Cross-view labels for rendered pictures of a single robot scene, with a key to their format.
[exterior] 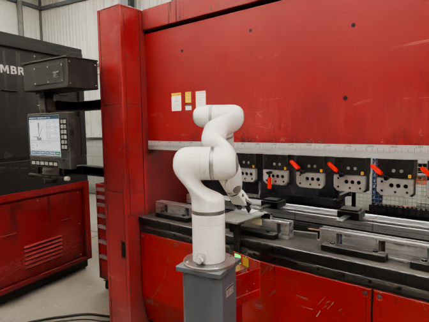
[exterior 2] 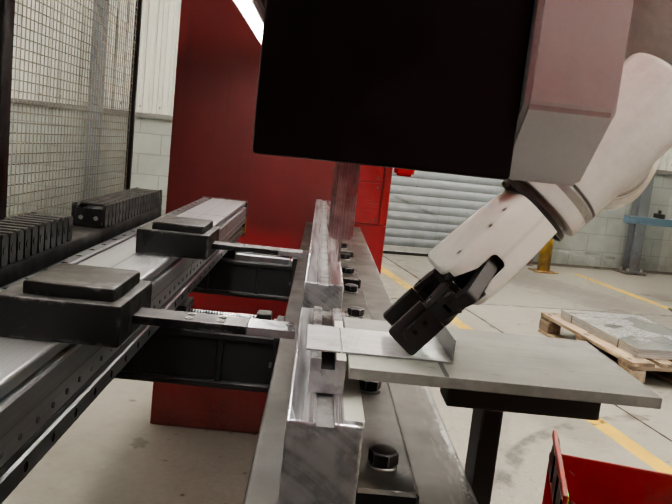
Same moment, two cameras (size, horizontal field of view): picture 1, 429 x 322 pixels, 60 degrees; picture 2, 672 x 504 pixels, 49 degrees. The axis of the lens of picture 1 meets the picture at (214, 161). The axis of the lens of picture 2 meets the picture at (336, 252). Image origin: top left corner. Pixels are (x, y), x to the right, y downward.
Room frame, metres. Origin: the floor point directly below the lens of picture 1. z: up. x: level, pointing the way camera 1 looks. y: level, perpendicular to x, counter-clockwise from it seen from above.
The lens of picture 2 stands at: (2.59, 0.29, 1.18)
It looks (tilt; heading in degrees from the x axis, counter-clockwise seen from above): 8 degrees down; 230
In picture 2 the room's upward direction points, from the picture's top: 6 degrees clockwise
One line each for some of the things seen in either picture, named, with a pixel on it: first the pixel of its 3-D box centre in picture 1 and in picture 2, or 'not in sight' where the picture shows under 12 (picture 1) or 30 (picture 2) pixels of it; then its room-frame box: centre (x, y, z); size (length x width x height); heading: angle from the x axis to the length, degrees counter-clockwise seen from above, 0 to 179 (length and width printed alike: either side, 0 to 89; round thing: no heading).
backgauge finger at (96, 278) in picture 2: (267, 204); (158, 308); (2.27, -0.33, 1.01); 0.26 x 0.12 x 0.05; 142
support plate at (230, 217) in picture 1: (237, 216); (483, 357); (2.03, -0.13, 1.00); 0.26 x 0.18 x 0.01; 142
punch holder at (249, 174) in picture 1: (248, 167); not in sight; (2.16, -0.20, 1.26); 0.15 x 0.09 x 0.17; 52
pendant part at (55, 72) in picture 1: (62, 124); not in sight; (2.57, 1.05, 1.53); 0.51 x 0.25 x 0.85; 56
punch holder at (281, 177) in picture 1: (278, 168); not in sight; (2.04, -0.35, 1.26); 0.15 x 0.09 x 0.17; 52
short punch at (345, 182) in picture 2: (252, 188); (342, 202); (2.15, -0.22, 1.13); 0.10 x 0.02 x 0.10; 52
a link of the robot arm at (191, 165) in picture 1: (198, 179); not in sight; (1.33, 0.06, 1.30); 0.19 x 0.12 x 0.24; 82
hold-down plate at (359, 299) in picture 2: (353, 251); (352, 311); (1.73, -0.66, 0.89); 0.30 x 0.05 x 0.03; 52
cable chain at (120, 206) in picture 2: (412, 211); (123, 204); (1.98, -1.07, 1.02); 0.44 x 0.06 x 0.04; 52
